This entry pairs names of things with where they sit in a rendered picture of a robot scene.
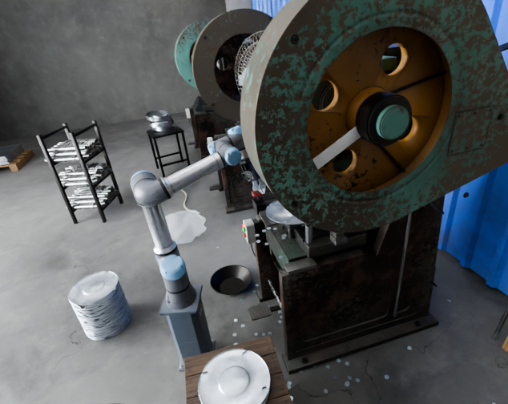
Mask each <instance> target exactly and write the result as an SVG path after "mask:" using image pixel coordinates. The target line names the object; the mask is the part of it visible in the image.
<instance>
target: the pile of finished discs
mask: <svg viewBox="0 0 508 404"><path fill-rule="evenodd" d="M270 388H271V378H270V373H269V370H268V367H267V365H266V363H265V362H264V360H263V359H262V358H261V357H260V356H259V355H258V354H256V353H254V352H252V351H250V350H249V351H247V350H244V349H229V350H226V351H224V352H222V353H219V354H217V355H216V356H215V357H214V358H213V359H211V360H210V361H209V362H208V364H207V365H206V366H205V367H204V370H203V373H202V374H201V375H200V379H199V383H198V392H199V396H200V401H201V403H202V404H265V403H266V401H267V399H268V396H269V393H270Z"/></svg>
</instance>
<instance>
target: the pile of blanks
mask: <svg viewBox="0 0 508 404"><path fill-rule="evenodd" d="M70 303H71V302H70ZM71 305H72V308H73V310H74V311H75V313H76V315H77V318H78V319H79V321H80V323H81V325H82V327H83V328H84V331H85V333H86V335H87V336H88V337H89V338H90V339H92V340H96V341H101V340H106V338H107V339H108V338H111V337H114V336H115V335H117V334H119V333H120V332H122V331H123V330H124V329H125V328H126V327H127V325H128V324H129V322H130V320H131V310H130V306H129V304H128V302H127V299H126V296H125V294H124V292H123V289H122V287H121V284H120V281H118V284H117V286H116V287H115V289H114V290H113V291H112V292H111V293H110V294H109V295H108V296H106V297H104V298H103V299H102V300H100V301H97V302H95V303H92V304H89V305H74V304H72V303H71Z"/></svg>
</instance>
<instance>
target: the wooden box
mask: <svg viewBox="0 0 508 404"><path fill-rule="evenodd" d="M229 349H244V350H247V351H249V350H250V351H252V352H254V353H255V354H258V355H259V356H260V357H261V358H262V359H263V360H264V362H265V363H266V365H267V367H268V370H269V373H270V378H271V388H270V393H269V396H268V399H267V401H266V403H265V404H292V399H291V397H290V394H289V392H288V387H287V385H286V382H285V380H284V375H283V373H282V370H281V368H280V363H279V361H278V358H277V356H276V351H275V349H274V346H273V344H272V339H271V337H270V336H267V337H262V338H258V339H256V340H252V341H246V342H244V343H240V344H237V345H232V346H229V347H225V348H222V349H217V350H213V351H210V352H207V353H202V354H198V355H196V356H192V357H189V358H185V359H184V368H185V386H186V399H187V400H186V403H187V404H202V403H201V401H200V396H199V392H198V383H199V379H200V375H201V374H202V373H203V370H204V367H205V366H206V365H207V364H208V362H209V361H210V360H211V359H213V358H214V357H215V356H216V355H217V354H220V353H222V352H224V351H226V350H229Z"/></svg>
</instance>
